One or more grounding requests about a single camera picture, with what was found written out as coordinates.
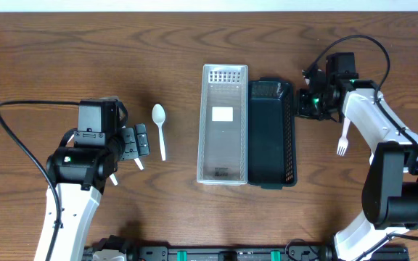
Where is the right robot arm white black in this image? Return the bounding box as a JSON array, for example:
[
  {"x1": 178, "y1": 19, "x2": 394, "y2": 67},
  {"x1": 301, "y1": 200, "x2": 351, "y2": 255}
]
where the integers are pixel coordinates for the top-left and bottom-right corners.
[{"x1": 298, "y1": 69, "x2": 418, "y2": 260}]

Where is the white label in clear basket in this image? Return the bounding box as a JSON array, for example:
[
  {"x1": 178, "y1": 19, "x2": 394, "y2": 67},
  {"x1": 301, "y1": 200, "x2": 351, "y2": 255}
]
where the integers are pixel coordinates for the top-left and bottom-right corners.
[{"x1": 211, "y1": 107, "x2": 234, "y2": 122}]

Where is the black mounting rail front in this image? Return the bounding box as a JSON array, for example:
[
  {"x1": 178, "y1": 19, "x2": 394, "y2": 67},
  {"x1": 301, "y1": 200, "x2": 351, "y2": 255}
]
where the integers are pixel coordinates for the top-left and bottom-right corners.
[{"x1": 81, "y1": 235, "x2": 409, "y2": 261}]

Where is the white plastic spoon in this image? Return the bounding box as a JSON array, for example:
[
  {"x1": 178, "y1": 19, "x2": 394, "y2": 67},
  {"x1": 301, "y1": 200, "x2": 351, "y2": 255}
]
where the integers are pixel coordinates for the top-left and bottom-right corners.
[{"x1": 152, "y1": 104, "x2": 166, "y2": 161}]

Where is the clear plastic basket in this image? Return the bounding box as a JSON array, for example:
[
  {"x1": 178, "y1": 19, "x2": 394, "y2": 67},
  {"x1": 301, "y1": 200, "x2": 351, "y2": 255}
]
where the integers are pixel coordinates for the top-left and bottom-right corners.
[{"x1": 197, "y1": 64, "x2": 248, "y2": 186}]

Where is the white utensil under left gripper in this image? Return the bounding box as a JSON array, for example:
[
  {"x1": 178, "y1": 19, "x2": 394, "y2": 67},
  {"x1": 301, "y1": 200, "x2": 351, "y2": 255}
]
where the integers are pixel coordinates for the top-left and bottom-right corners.
[{"x1": 134, "y1": 158, "x2": 144, "y2": 170}]

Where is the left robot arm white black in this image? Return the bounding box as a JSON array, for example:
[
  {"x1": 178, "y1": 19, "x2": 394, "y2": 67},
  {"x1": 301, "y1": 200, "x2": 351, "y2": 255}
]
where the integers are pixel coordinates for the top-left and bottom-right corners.
[{"x1": 35, "y1": 124, "x2": 149, "y2": 260}]

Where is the black plastic basket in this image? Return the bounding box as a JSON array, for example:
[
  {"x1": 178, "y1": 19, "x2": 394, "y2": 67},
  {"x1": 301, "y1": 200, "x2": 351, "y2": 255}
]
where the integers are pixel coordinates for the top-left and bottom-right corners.
[{"x1": 247, "y1": 77, "x2": 297, "y2": 189}]

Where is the white utensil under left arm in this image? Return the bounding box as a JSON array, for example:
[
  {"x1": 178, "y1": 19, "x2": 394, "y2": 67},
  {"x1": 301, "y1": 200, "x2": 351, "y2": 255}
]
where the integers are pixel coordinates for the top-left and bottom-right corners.
[{"x1": 110, "y1": 174, "x2": 118, "y2": 186}]

